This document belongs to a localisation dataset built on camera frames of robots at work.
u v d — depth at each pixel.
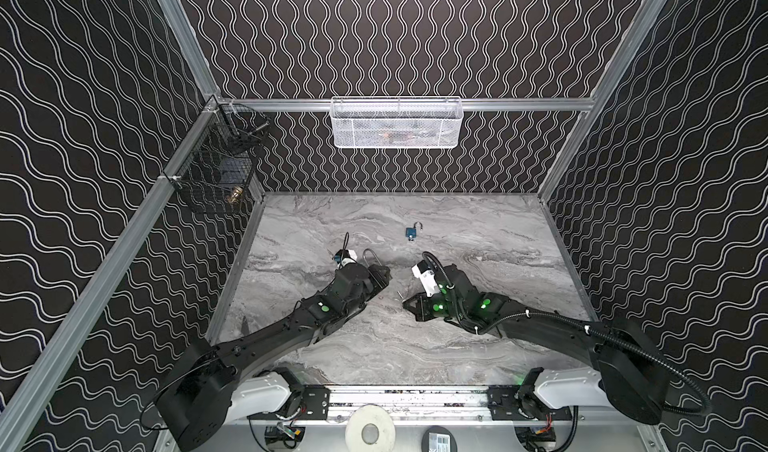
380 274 0.74
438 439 0.69
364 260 1.06
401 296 0.94
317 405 0.73
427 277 0.74
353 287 0.62
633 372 0.42
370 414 0.73
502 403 0.74
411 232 1.08
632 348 0.41
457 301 0.63
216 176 0.95
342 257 0.74
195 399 0.41
